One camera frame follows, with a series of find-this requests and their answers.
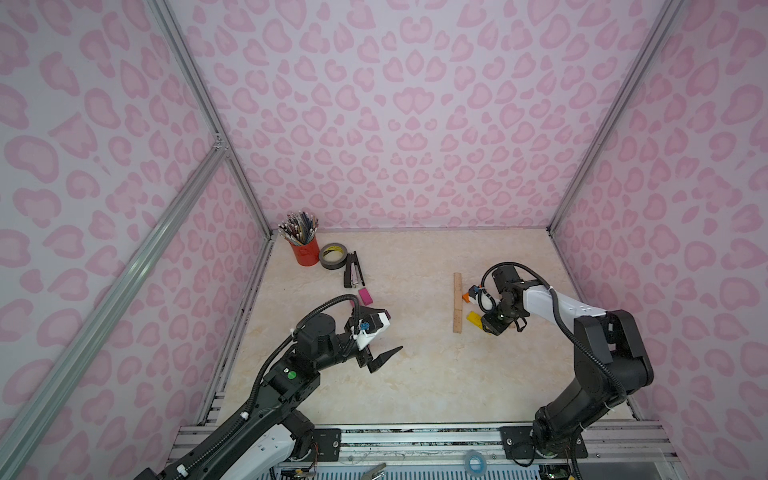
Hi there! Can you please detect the wooden block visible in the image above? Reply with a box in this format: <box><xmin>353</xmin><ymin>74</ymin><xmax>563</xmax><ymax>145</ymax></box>
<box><xmin>453</xmin><ymin>272</ymin><xmax>464</xmax><ymax>313</ymax></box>
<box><xmin>452</xmin><ymin>310</ymin><xmax>463</xmax><ymax>334</ymax></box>

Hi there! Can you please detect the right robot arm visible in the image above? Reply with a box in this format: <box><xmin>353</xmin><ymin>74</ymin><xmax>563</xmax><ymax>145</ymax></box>
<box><xmin>463</xmin><ymin>261</ymin><xmax>654</xmax><ymax>461</ymax></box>

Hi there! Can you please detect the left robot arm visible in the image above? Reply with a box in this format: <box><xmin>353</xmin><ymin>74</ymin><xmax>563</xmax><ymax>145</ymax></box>
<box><xmin>137</xmin><ymin>306</ymin><xmax>400</xmax><ymax>479</ymax></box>

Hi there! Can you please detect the magenta block upper right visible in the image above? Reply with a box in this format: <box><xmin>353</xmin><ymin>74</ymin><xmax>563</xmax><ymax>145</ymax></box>
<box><xmin>358</xmin><ymin>288</ymin><xmax>373</xmax><ymax>305</ymax></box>

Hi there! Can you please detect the black stapler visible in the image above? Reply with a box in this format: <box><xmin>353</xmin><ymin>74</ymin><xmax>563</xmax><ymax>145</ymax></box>
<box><xmin>343</xmin><ymin>251</ymin><xmax>365</xmax><ymax>289</ymax></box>

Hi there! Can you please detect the black tape roll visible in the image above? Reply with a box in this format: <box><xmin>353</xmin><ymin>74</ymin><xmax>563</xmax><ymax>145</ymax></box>
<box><xmin>319</xmin><ymin>242</ymin><xmax>348</xmax><ymax>270</ymax></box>

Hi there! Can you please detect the red pencil cup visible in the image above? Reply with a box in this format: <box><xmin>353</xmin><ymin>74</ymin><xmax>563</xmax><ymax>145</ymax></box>
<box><xmin>291</xmin><ymin>238</ymin><xmax>320</xmax><ymax>267</ymax></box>

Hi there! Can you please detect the bundle of coloured pencils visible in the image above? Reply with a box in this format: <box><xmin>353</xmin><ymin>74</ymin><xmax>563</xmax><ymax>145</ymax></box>
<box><xmin>278</xmin><ymin>211</ymin><xmax>319</xmax><ymax>246</ymax></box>

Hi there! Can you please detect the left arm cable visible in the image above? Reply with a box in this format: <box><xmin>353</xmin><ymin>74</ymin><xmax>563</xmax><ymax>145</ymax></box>
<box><xmin>292</xmin><ymin>293</ymin><xmax>361</xmax><ymax>337</ymax></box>

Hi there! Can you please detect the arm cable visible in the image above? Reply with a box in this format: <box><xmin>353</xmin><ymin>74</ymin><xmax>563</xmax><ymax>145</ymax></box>
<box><xmin>292</xmin><ymin>293</ymin><xmax>361</xmax><ymax>337</ymax></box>
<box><xmin>479</xmin><ymin>261</ymin><xmax>628</xmax><ymax>397</ymax></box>

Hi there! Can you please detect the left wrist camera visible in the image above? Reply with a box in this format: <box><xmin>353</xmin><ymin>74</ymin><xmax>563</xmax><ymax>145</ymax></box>
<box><xmin>352</xmin><ymin>311</ymin><xmax>390</xmax><ymax>352</ymax></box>

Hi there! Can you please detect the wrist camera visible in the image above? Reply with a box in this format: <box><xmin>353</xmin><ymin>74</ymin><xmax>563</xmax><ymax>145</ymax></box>
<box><xmin>467</xmin><ymin>285</ymin><xmax>492</xmax><ymax>311</ymax></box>
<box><xmin>352</xmin><ymin>311</ymin><xmax>390</xmax><ymax>352</ymax></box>

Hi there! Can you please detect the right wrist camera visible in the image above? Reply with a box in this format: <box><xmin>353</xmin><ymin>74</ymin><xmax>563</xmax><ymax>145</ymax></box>
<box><xmin>467</xmin><ymin>285</ymin><xmax>492</xmax><ymax>311</ymax></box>

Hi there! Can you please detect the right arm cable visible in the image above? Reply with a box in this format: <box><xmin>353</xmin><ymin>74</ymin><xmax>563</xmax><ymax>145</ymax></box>
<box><xmin>479</xmin><ymin>261</ymin><xmax>628</xmax><ymax>397</ymax></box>

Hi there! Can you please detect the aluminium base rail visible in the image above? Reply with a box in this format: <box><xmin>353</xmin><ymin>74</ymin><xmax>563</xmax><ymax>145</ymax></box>
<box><xmin>173</xmin><ymin>419</ymin><xmax>685</xmax><ymax>480</ymax></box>

